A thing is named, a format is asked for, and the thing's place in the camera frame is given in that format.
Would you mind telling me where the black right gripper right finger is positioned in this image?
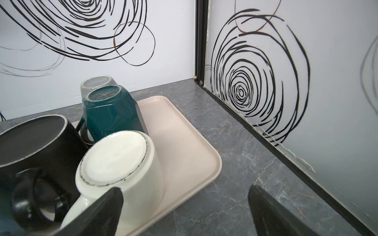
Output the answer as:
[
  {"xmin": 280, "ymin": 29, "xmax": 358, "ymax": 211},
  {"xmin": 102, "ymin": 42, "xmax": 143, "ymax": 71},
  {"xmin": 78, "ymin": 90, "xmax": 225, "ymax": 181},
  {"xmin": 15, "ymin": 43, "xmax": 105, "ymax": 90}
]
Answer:
[{"xmin": 248, "ymin": 185, "xmax": 318, "ymax": 236}]

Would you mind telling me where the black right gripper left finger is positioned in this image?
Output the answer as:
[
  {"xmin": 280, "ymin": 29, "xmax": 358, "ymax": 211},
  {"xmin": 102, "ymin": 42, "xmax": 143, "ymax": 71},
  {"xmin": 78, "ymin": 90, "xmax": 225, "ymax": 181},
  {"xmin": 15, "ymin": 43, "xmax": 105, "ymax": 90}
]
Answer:
[{"xmin": 55, "ymin": 187, "xmax": 124, "ymax": 236}]

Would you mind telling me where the white mug red inside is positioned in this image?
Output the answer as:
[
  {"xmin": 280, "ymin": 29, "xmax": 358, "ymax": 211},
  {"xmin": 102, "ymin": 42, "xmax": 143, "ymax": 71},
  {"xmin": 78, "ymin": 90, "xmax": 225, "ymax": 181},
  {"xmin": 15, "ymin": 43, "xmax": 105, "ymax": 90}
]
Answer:
[{"xmin": 61, "ymin": 130, "xmax": 164, "ymax": 228}]

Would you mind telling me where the blue butterfly mug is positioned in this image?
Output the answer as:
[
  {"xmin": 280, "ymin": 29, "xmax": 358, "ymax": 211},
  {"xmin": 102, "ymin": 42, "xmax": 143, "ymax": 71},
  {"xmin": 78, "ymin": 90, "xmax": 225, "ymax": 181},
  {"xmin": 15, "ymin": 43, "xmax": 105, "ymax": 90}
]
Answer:
[{"xmin": 1, "ymin": 189, "xmax": 27, "ymax": 236}]

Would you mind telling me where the black mug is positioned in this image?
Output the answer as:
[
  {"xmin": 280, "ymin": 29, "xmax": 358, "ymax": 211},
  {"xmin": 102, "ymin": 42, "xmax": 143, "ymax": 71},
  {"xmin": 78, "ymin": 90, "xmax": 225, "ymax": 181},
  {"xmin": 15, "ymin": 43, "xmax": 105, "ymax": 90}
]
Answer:
[{"xmin": 1, "ymin": 115, "xmax": 88, "ymax": 232}]

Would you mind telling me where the dark green mug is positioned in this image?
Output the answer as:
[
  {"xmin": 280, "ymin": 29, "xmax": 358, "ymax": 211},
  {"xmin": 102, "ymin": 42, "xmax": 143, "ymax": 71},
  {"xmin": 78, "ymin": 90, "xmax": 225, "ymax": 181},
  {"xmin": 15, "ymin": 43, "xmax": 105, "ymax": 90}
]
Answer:
[{"xmin": 76, "ymin": 85, "xmax": 148, "ymax": 146}]

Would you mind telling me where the grey mug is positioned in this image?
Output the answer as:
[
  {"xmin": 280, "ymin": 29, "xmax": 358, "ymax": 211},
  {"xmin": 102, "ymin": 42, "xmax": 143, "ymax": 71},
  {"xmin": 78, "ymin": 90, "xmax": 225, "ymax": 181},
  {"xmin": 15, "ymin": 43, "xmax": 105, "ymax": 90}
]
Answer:
[{"xmin": 80, "ymin": 75, "xmax": 117, "ymax": 99}]

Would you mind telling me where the beige plastic tray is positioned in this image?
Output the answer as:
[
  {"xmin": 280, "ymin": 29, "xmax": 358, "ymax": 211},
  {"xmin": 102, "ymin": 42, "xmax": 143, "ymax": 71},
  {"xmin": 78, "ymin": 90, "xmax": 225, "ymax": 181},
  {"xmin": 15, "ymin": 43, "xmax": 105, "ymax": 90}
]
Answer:
[{"xmin": 70, "ymin": 95, "xmax": 222, "ymax": 236}]

